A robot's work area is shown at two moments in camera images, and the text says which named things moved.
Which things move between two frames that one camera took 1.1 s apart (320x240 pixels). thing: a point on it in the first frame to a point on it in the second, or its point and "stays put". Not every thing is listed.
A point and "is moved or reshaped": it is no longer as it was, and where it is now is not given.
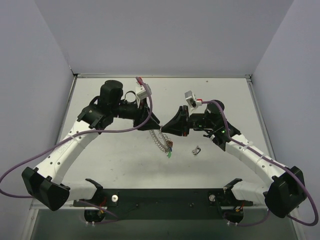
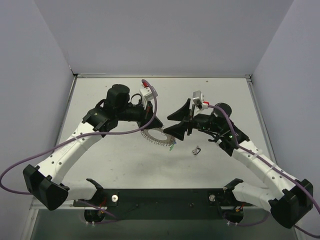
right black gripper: [185, 120] stays put
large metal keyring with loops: [160, 141] is moved or reshaped
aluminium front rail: [35, 207] stays put
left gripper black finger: [153, 124] stays put
